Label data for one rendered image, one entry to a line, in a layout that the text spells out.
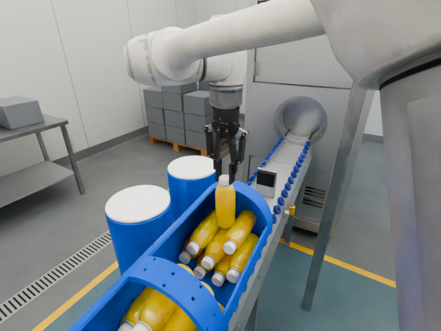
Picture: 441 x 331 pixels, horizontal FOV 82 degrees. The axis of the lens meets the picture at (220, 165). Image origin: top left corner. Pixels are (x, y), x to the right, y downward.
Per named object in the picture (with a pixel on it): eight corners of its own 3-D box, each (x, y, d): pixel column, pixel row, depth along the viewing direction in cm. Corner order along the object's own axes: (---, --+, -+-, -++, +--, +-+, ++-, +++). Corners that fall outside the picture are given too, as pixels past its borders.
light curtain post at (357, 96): (311, 304, 180) (380, 33, 102) (310, 311, 175) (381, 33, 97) (302, 301, 182) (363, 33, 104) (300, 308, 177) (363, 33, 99)
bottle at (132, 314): (175, 287, 73) (134, 343, 60) (158, 271, 74) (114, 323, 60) (185, 279, 69) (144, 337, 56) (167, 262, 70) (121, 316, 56)
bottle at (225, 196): (228, 232, 84) (227, 190, 76) (211, 224, 87) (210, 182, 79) (239, 220, 88) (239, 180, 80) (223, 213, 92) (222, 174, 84)
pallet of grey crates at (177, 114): (231, 142, 449) (233, 71, 394) (206, 159, 388) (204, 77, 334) (178, 130, 504) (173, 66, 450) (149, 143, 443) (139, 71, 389)
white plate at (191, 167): (182, 183, 126) (182, 185, 127) (226, 168, 140) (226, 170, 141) (159, 163, 146) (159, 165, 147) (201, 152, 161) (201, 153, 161)
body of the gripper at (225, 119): (245, 104, 70) (243, 136, 75) (218, 101, 74) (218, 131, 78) (234, 110, 64) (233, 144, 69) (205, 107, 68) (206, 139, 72)
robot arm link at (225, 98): (218, 80, 72) (218, 101, 75) (202, 85, 65) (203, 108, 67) (248, 82, 68) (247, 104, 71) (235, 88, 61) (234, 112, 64)
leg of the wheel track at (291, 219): (291, 242, 233) (300, 184, 204) (289, 246, 228) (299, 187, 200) (284, 240, 235) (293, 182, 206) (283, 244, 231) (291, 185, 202)
